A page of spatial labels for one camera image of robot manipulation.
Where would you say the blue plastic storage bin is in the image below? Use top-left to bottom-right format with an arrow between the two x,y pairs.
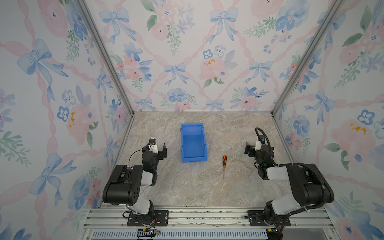
181,124 -> 208,163

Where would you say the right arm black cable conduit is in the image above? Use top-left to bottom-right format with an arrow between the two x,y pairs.
254,127 -> 328,208

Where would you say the orange black handled screwdriver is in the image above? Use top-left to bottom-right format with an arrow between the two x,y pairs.
222,155 -> 228,179

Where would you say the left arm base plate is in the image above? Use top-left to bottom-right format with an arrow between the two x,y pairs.
123,210 -> 170,227

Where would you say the corner aluminium post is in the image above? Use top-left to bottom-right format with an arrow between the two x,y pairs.
74,0 -> 135,117
271,0 -> 344,117

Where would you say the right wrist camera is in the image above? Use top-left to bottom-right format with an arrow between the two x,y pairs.
255,135 -> 266,151

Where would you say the left corner aluminium post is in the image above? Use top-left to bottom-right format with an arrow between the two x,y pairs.
74,0 -> 135,117

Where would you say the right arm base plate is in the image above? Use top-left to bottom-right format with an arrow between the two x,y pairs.
244,210 -> 284,228

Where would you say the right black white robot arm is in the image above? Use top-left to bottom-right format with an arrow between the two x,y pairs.
245,142 -> 335,227

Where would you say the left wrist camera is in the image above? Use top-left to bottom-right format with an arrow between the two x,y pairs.
149,138 -> 159,154

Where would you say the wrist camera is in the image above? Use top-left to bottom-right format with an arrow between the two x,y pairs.
149,138 -> 159,154
255,135 -> 266,151

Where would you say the right corner aluminium post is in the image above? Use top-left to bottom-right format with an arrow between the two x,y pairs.
271,0 -> 344,117

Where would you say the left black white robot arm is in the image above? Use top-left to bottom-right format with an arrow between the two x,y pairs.
103,144 -> 168,217

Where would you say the aluminium mounting rail frame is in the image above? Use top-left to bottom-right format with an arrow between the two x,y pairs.
78,205 -> 340,240

